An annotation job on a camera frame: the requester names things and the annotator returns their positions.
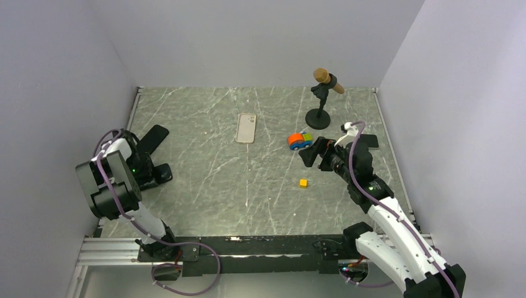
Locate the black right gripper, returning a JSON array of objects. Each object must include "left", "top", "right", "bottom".
[{"left": 299, "top": 136, "right": 355, "bottom": 184}]

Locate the black smartphone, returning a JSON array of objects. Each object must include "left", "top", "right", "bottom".
[{"left": 360, "top": 134, "right": 380, "bottom": 149}]

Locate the beige phone case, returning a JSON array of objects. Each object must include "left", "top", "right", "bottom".
[{"left": 235, "top": 113, "right": 257, "bottom": 144}]

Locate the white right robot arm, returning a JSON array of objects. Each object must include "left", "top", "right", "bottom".
[{"left": 299, "top": 137, "right": 466, "bottom": 297}]

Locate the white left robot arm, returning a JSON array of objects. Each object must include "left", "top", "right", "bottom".
[{"left": 75, "top": 126, "right": 180, "bottom": 261}]

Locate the black phone near left edge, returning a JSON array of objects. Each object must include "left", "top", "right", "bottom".
[{"left": 137, "top": 124, "right": 169, "bottom": 155}]

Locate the orange blue toy car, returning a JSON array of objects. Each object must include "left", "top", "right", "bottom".
[{"left": 287, "top": 132, "right": 313, "bottom": 150}]

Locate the yellow cube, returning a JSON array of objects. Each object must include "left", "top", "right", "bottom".
[{"left": 299, "top": 179, "right": 308, "bottom": 188}]

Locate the black microphone stand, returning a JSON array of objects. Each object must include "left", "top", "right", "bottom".
[{"left": 305, "top": 83, "right": 331, "bottom": 130}]

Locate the wooden microphone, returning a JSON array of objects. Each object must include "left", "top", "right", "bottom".
[{"left": 313, "top": 68, "right": 345, "bottom": 94}]

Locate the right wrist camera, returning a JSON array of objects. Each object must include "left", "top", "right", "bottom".
[{"left": 335, "top": 122, "right": 359, "bottom": 147}]

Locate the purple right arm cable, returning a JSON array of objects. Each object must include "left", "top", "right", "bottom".
[{"left": 339, "top": 120, "right": 461, "bottom": 298}]

